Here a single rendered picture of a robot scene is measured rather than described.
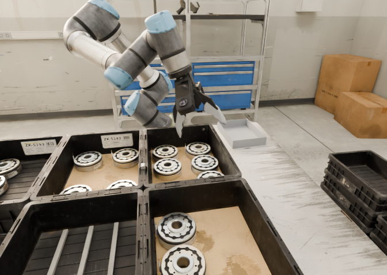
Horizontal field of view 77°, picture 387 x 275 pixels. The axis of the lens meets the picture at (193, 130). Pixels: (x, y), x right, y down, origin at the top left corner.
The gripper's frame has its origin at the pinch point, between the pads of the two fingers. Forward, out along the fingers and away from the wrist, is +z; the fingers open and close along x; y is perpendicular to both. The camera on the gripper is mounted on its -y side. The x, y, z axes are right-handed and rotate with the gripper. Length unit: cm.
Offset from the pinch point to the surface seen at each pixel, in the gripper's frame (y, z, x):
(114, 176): 2.3, 8.0, 38.1
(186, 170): 9.7, 17.4, 14.3
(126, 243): -25.1, 13.4, 24.1
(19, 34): 221, -96, 225
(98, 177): 0.8, 5.8, 43.5
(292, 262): -32.8, 18.0, -15.6
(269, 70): 319, 73, -49
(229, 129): 74, 36, 3
